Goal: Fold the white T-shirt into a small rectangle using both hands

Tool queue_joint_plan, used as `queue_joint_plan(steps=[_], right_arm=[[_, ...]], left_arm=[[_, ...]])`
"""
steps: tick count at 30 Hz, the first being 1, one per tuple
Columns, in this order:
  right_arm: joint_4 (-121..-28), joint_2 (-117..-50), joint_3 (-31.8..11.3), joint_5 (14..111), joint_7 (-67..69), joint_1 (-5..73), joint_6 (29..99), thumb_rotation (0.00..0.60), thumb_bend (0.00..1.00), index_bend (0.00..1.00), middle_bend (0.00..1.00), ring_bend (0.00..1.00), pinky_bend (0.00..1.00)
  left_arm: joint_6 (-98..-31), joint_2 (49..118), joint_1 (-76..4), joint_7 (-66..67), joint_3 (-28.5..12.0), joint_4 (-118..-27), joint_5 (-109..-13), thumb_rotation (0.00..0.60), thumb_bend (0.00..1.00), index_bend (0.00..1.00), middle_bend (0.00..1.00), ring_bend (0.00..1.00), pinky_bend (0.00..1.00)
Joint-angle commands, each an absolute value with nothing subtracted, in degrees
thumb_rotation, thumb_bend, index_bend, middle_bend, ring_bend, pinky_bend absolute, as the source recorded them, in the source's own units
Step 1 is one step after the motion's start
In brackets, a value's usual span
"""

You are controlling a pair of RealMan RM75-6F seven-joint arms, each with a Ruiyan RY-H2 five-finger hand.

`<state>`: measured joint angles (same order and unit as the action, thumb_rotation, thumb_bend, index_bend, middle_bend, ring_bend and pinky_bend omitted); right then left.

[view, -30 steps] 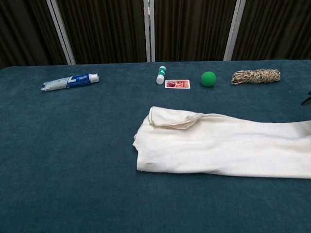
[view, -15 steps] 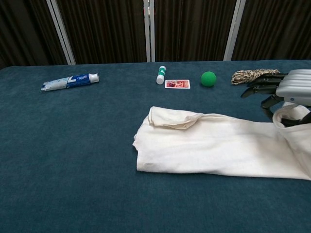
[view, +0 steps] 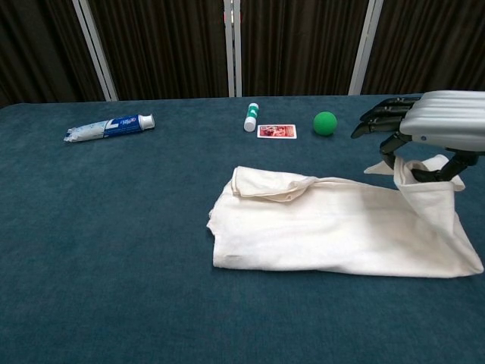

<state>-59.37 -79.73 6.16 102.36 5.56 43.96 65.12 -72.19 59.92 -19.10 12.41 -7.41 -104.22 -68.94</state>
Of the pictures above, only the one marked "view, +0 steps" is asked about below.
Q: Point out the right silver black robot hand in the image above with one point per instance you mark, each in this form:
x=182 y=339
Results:
x=447 y=117

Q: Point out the white T-shirt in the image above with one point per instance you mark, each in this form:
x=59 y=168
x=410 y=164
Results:
x=322 y=235

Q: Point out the dark curtain partition panel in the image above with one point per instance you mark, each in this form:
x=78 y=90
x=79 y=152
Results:
x=38 y=45
x=303 y=45
x=435 y=45
x=163 y=45

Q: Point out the green ball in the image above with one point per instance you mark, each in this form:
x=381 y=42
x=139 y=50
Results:
x=325 y=123

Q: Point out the red playing card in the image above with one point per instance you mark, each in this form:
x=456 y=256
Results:
x=276 y=131

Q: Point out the white green glue stick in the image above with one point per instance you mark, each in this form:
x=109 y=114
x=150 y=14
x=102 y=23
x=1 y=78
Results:
x=251 y=117

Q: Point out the blue white toothpaste tube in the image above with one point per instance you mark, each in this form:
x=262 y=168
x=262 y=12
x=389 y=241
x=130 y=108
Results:
x=113 y=127

